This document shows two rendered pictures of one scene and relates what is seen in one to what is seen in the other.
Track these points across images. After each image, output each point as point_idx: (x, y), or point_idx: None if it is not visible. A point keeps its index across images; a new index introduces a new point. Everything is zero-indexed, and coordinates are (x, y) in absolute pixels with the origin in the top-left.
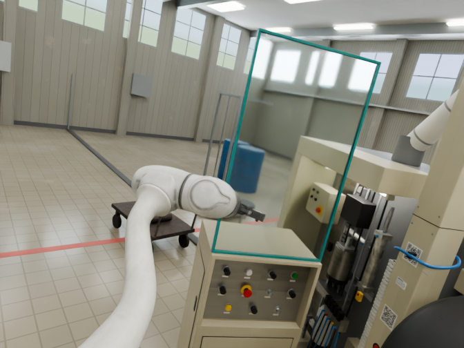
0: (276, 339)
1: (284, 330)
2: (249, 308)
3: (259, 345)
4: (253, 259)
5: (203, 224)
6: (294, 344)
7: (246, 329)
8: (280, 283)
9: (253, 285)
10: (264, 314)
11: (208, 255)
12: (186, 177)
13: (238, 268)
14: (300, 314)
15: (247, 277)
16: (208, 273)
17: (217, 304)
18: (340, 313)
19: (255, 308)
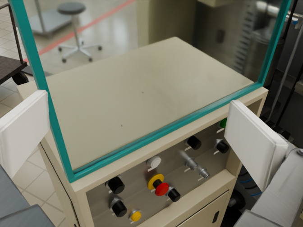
0: (210, 204)
1: (218, 190)
2: (166, 196)
3: (191, 222)
4: (161, 147)
5: (23, 100)
6: (229, 192)
7: (172, 222)
8: (204, 143)
9: (164, 170)
10: (186, 187)
11: (65, 180)
12: None
13: (134, 166)
14: (231, 161)
15: (153, 167)
16: (84, 217)
17: (117, 223)
18: (285, 136)
19: (176, 194)
